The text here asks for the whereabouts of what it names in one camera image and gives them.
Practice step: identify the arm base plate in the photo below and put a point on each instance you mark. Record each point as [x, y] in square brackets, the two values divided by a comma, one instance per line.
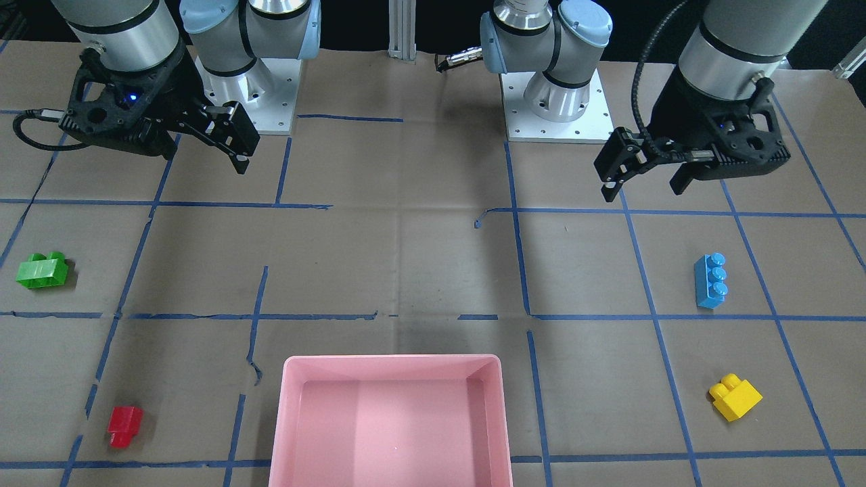
[268, 92]
[536, 110]

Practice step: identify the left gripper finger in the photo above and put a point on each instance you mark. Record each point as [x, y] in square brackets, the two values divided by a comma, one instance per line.
[619, 158]
[614, 177]

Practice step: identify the red toy block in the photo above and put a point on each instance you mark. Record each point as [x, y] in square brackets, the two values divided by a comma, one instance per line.
[124, 424]

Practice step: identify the blue toy block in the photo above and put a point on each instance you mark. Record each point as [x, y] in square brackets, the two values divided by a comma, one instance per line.
[710, 280]

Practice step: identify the pink plastic box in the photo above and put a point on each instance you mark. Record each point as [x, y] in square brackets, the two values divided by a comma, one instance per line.
[391, 420]

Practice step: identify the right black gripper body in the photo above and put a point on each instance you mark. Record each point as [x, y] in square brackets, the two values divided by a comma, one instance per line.
[177, 90]

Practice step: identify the yellow toy block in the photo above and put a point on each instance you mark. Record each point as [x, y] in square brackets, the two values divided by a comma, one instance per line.
[733, 397]

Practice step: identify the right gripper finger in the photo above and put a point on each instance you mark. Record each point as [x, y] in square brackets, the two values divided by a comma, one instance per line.
[233, 113]
[220, 152]

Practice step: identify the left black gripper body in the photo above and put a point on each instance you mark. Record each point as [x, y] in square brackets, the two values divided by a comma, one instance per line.
[672, 116]

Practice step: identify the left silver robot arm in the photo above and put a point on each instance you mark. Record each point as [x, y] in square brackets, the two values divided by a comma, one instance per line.
[734, 43]

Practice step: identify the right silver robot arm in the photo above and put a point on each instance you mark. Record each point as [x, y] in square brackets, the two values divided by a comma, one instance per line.
[228, 74]

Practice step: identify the aluminium frame post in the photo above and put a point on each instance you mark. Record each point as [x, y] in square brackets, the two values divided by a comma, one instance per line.
[401, 22]

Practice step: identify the green toy block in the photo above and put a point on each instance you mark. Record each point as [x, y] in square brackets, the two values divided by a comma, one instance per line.
[40, 271]

